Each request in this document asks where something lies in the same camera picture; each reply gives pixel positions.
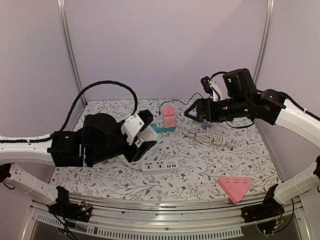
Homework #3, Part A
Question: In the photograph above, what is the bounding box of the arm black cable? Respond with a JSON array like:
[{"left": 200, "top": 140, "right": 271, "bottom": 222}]
[
  {"left": 59, "top": 79, "right": 139, "bottom": 133},
  {"left": 209, "top": 71, "right": 320, "bottom": 121}
]

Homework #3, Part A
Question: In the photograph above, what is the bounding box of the white cord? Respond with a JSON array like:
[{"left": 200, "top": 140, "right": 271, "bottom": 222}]
[
  {"left": 212, "top": 132, "right": 237, "bottom": 148},
  {"left": 181, "top": 126, "right": 221, "bottom": 145}
]

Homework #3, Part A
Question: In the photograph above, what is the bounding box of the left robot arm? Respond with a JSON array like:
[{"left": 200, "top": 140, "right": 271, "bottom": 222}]
[{"left": 0, "top": 110, "right": 157, "bottom": 217}]

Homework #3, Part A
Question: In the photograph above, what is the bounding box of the white charger adapter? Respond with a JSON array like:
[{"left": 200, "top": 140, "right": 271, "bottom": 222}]
[{"left": 137, "top": 126, "right": 158, "bottom": 145}]

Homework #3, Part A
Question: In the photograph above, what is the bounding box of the pink cube socket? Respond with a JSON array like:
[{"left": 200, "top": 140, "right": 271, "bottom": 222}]
[{"left": 162, "top": 115, "right": 177, "bottom": 129}]

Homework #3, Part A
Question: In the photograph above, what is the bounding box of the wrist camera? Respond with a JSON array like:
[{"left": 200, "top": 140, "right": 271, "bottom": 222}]
[
  {"left": 120, "top": 109, "right": 153, "bottom": 146},
  {"left": 200, "top": 76, "right": 223, "bottom": 102}
]

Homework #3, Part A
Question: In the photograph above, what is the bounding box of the pink triangular power strip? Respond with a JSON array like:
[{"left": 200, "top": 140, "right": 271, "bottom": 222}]
[{"left": 218, "top": 176, "right": 252, "bottom": 204}]

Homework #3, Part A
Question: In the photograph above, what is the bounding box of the aluminium front rail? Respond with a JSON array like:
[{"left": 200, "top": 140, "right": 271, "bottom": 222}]
[{"left": 19, "top": 192, "right": 313, "bottom": 240}]

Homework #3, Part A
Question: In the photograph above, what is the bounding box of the white power strip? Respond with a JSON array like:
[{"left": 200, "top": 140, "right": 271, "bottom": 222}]
[{"left": 141, "top": 160, "right": 179, "bottom": 175}]

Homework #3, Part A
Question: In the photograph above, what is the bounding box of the aluminium frame post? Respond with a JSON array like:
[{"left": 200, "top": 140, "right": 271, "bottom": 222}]
[
  {"left": 56, "top": 0, "right": 83, "bottom": 93},
  {"left": 253, "top": 0, "right": 275, "bottom": 84}
]

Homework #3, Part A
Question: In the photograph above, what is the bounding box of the floral table mat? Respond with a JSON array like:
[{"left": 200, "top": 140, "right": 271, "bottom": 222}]
[{"left": 50, "top": 100, "right": 281, "bottom": 202}]

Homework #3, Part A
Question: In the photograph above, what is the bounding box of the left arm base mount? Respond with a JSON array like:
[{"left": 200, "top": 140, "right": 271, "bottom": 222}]
[{"left": 48, "top": 186, "right": 93, "bottom": 223}]

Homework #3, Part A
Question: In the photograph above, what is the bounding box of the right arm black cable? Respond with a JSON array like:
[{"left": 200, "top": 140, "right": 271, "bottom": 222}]
[{"left": 209, "top": 71, "right": 320, "bottom": 121}]

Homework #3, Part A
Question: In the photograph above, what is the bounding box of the left aluminium frame post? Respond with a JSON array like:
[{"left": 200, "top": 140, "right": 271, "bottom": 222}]
[{"left": 56, "top": 0, "right": 83, "bottom": 93}]

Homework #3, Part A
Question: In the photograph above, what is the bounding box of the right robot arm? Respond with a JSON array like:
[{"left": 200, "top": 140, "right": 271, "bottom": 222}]
[{"left": 184, "top": 68, "right": 320, "bottom": 218}]

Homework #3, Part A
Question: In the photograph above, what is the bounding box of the black usb cable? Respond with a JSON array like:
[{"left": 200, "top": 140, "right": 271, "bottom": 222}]
[{"left": 158, "top": 92, "right": 203, "bottom": 116}]

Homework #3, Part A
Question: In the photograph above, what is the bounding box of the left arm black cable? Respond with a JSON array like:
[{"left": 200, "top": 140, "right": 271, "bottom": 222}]
[{"left": 59, "top": 79, "right": 139, "bottom": 133}]

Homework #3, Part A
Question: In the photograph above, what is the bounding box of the right aluminium frame post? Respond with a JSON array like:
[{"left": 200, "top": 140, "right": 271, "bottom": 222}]
[{"left": 253, "top": 0, "right": 275, "bottom": 84}]

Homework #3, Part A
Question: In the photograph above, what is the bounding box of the teal power strip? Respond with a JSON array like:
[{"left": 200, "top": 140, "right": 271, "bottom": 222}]
[{"left": 150, "top": 122, "right": 176, "bottom": 134}]

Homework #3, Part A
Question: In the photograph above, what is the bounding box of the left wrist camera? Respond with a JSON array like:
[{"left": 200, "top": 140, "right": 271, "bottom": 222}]
[{"left": 120, "top": 109, "right": 153, "bottom": 146}]

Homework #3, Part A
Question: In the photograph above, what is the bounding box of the small pink square adapter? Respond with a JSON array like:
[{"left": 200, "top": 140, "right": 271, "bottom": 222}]
[{"left": 161, "top": 106, "right": 176, "bottom": 117}]

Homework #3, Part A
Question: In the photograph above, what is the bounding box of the purple power strip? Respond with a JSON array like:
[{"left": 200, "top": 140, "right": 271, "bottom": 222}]
[{"left": 201, "top": 121, "right": 212, "bottom": 130}]

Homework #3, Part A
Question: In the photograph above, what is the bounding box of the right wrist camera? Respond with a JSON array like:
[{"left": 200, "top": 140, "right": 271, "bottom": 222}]
[{"left": 200, "top": 76, "right": 223, "bottom": 102}]

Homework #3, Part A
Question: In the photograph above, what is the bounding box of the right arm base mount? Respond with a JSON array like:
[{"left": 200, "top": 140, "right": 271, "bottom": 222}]
[{"left": 241, "top": 184, "right": 285, "bottom": 223}]

